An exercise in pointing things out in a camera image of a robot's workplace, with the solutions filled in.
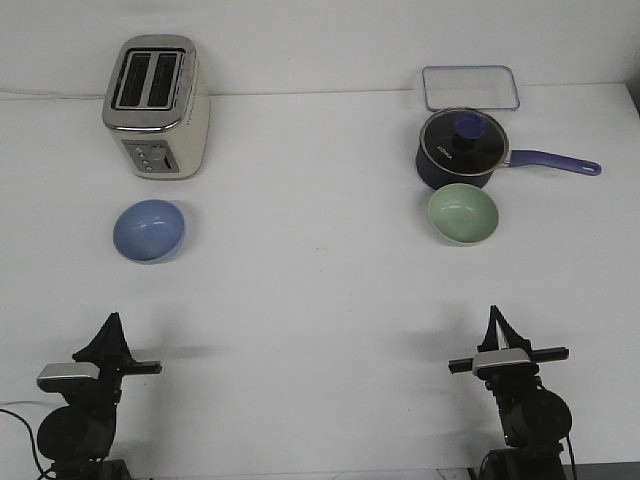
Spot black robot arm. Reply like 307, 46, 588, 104
448, 305, 572, 479
36, 312, 162, 479

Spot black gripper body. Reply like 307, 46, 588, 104
72, 351, 162, 405
448, 342, 570, 396

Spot clear rectangular container lid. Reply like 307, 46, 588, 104
421, 65, 520, 112

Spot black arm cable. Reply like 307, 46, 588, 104
562, 432, 579, 480
0, 408, 56, 480

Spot glass pot lid blue knob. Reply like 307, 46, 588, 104
421, 108, 509, 176

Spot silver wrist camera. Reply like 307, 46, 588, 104
472, 348, 532, 379
36, 362, 100, 393

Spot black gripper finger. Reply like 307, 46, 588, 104
480, 305, 525, 350
75, 312, 131, 356

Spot blue bowl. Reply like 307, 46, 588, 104
112, 199, 186, 264

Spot dark blue saucepan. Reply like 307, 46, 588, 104
415, 125, 601, 190

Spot green bowl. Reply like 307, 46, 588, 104
426, 183, 500, 246

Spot cream and steel toaster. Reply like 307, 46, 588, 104
102, 34, 211, 180

